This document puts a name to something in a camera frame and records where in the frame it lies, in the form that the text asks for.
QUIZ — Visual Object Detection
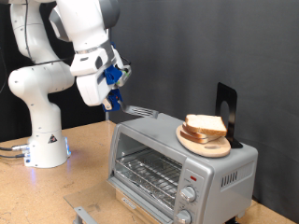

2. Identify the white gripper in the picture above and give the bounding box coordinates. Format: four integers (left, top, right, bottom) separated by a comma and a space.
69, 46, 115, 112

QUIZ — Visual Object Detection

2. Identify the white bread slice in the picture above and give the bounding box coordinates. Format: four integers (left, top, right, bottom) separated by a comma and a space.
185, 113, 228, 137

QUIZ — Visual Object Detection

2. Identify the glass oven door with handle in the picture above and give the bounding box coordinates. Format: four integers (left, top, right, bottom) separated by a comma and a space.
64, 177, 171, 224

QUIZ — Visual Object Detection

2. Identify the silver oven knob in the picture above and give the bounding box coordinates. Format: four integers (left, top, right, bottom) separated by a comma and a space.
175, 209, 192, 224
179, 186, 197, 203

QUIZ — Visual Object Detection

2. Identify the silver toaster oven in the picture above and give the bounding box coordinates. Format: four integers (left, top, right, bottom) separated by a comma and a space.
107, 114, 259, 224

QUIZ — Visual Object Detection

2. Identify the vertical metal pole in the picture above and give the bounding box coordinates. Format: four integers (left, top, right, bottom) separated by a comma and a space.
105, 27, 111, 121

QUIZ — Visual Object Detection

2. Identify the round wooden plate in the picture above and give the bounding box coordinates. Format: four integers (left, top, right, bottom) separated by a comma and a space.
176, 124, 232, 159

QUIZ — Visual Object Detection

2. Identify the black metal bookend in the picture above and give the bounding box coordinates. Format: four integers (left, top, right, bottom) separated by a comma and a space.
214, 81, 244, 149

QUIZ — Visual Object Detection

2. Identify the wire oven rack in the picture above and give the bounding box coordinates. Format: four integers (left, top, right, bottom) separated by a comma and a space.
115, 148, 183, 206

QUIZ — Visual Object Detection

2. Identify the black base cable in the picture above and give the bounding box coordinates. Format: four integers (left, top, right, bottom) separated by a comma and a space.
0, 152, 31, 160
0, 143, 31, 152

